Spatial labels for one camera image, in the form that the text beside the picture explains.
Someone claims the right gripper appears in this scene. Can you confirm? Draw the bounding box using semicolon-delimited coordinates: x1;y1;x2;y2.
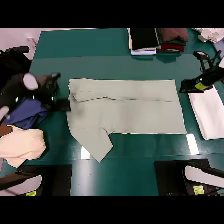
179;74;217;95

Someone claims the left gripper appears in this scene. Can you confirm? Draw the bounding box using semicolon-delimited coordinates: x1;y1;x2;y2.
49;97;72;113

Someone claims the blue garment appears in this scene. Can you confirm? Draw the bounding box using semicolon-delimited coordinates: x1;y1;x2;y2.
4;97;50;130

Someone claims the red garment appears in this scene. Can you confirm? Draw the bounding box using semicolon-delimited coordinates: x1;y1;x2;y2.
159;42;186;53

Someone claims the maroon garment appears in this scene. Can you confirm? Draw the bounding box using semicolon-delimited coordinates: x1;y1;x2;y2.
155;28;190;44

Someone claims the cream garment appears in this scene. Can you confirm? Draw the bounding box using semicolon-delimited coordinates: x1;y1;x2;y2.
0;124;47;169

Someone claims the brown garment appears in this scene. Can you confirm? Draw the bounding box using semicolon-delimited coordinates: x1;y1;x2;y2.
0;123;14;137

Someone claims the black garment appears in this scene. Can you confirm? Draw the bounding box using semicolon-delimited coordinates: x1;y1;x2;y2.
129;28;160;51

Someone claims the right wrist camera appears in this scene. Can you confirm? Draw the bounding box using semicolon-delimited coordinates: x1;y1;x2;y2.
192;50;215;73

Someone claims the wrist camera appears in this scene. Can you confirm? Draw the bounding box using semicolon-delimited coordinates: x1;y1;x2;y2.
192;50;215;73
46;72;62;88

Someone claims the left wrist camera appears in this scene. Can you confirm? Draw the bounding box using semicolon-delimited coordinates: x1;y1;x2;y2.
46;72;62;88

